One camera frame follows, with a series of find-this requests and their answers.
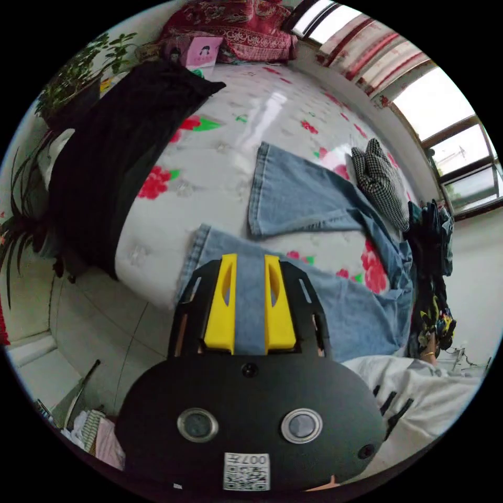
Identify red patterned rolled quilt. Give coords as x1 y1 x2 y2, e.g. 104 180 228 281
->
159 0 300 67

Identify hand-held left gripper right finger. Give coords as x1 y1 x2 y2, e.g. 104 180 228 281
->
264 254 297 353

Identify person's body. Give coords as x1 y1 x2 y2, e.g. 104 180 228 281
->
341 355 489 486

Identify light blue jeans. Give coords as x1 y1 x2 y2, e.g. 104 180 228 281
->
174 141 417 364

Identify bed with floral sheet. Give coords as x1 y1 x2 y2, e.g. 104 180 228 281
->
114 59 433 315

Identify green leafy potted plant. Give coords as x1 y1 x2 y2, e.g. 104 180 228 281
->
34 32 139 131

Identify black and white checkered garment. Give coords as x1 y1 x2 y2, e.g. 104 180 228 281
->
350 138 412 233

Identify pile of clothes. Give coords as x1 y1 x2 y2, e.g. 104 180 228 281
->
404 198 458 358

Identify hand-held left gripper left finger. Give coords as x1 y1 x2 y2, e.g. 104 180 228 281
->
204 254 239 351

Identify window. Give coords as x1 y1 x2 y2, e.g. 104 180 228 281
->
290 0 503 217

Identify pink carton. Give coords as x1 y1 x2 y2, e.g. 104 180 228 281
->
184 37 223 70

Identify long-leaved dark potted plant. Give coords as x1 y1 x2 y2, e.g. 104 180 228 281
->
0 132 78 311

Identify person's left hand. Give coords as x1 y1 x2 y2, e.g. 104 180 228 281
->
305 474 340 493

